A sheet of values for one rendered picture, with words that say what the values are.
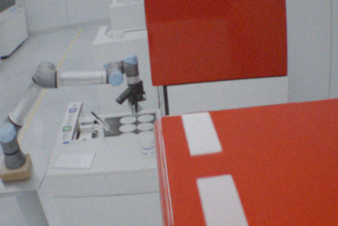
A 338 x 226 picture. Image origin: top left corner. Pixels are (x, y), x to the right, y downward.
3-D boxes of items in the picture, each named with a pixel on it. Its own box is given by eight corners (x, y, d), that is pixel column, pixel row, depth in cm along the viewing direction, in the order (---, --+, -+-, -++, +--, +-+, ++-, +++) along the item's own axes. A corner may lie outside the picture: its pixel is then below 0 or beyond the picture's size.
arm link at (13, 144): (1, 154, 203) (-6, 134, 196) (4, 143, 214) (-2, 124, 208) (19, 151, 204) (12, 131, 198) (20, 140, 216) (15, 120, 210)
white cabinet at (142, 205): (170, 202, 314) (161, 109, 280) (181, 286, 227) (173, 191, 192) (93, 207, 312) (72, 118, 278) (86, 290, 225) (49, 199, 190)
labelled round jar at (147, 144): (156, 150, 200) (154, 133, 196) (156, 157, 194) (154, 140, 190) (141, 151, 200) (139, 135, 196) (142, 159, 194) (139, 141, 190)
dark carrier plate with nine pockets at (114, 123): (155, 113, 255) (155, 112, 255) (158, 139, 224) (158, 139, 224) (101, 119, 254) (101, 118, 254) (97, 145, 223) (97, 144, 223)
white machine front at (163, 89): (163, 96, 297) (159, 44, 280) (172, 154, 224) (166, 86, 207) (159, 97, 297) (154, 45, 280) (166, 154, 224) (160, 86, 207)
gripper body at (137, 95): (146, 101, 228) (144, 81, 223) (133, 106, 224) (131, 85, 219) (139, 97, 234) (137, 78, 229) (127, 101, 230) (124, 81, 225)
